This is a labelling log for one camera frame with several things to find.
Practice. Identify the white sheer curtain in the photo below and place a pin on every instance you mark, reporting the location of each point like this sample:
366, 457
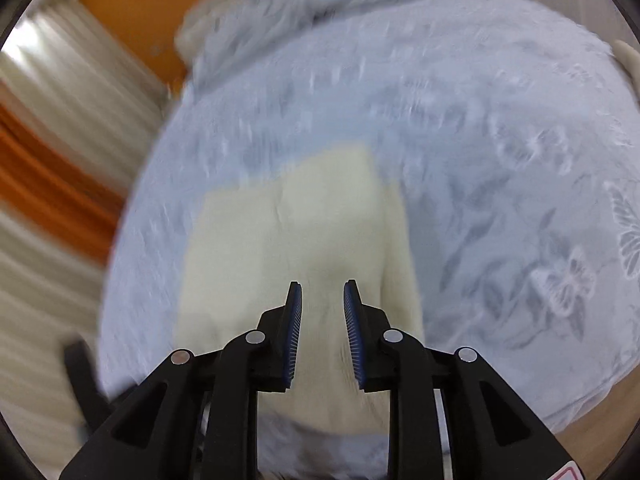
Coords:
45, 320
75, 75

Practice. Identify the orange curtain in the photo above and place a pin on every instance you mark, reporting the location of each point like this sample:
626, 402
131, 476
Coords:
50, 175

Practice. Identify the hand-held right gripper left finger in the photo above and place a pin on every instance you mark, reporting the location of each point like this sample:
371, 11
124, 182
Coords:
292, 340

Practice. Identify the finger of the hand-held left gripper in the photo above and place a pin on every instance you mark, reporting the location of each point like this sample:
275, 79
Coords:
85, 385

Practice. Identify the cream knit cardigan red buttons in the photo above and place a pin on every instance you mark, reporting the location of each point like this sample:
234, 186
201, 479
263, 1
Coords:
325, 195

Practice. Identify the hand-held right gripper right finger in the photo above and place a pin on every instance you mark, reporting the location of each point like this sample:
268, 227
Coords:
354, 340

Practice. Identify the grey duvet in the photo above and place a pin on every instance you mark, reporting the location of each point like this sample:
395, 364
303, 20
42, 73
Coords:
300, 0

